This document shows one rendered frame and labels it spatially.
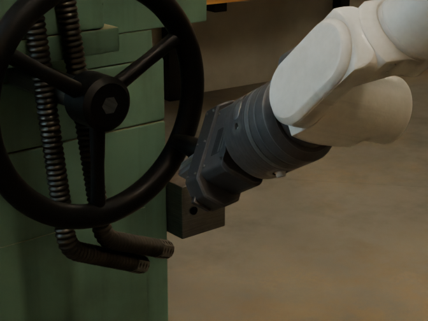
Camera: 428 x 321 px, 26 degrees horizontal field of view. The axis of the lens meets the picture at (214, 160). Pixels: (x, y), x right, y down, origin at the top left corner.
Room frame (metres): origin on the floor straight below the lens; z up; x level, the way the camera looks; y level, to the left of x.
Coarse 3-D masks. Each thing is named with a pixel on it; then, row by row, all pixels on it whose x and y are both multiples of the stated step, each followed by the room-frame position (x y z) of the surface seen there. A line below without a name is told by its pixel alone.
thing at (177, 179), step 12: (180, 180) 1.25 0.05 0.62; (168, 192) 1.25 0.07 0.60; (180, 192) 1.22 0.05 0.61; (168, 204) 1.25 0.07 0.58; (180, 204) 1.22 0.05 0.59; (192, 204) 1.23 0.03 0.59; (168, 216) 1.25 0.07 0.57; (180, 216) 1.22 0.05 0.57; (192, 216) 1.23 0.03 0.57; (204, 216) 1.25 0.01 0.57; (216, 216) 1.26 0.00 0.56; (168, 228) 1.25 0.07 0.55; (180, 228) 1.22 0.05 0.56; (192, 228) 1.23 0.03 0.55; (204, 228) 1.25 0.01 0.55; (216, 228) 1.26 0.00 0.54
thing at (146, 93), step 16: (128, 64) 1.21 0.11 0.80; (160, 64) 1.24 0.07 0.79; (144, 80) 1.23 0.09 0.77; (160, 80) 1.24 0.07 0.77; (16, 96) 1.10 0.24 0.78; (32, 96) 1.12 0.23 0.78; (144, 96) 1.23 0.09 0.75; (160, 96) 1.24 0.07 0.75; (0, 112) 1.09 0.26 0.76; (16, 112) 1.10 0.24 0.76; (32, 112) 1.12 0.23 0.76; (64, 112) 1.15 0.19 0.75; (128, 112) 1.21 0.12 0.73; (144, 112) 1.22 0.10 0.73; (160, 112) 1.24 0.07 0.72; (16, 128) 1.10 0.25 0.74; (32, 128) 1.12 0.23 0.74; (64, 128) 1.15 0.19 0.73; (16, 144) 1.10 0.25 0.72; (32, 144) 1.12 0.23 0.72
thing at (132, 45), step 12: (120, 36) 1.20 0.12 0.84; (132, 36) 1.21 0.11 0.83; (144, 36) 1.23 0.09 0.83; (120, 48) 1.20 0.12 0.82; (132, 48) 1.21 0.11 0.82; (144, 48) 1.23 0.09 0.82; (96, 60) 1.18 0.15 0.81; (108, 60) 1.19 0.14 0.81; (120, 60) 1.20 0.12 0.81; (132, 60) 1.21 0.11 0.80
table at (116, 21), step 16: (112, 0) 1.20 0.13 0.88; (128, 0) 1.21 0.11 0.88; (176, 0) 1.26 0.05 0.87; (192, 0) 1.28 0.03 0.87; (112, 16) 1.20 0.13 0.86; (128, 16) 1.21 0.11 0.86; (144, 16) 1.23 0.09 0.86; (192, 16) 1.28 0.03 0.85; (96, 32) 1.07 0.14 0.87; (112, 32) 1.08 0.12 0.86; (96, 48) 1.07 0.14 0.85; (112, 48) 1.08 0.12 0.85
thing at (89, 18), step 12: (0, 0) 0.99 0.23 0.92; (12, 0) 1.00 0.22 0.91; (84, 0) 1.06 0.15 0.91; (96, 0) 1.07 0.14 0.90; (0, 12) 0.99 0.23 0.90; (48, 12) 1.03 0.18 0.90; (84, 12) 1.06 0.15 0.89; (96, 12) 1.07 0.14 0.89; (48, 24) 1.03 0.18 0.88; (84, 24) 1.06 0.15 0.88; (96, 24) 1.07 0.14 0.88; (24, 36) 1.01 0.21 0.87
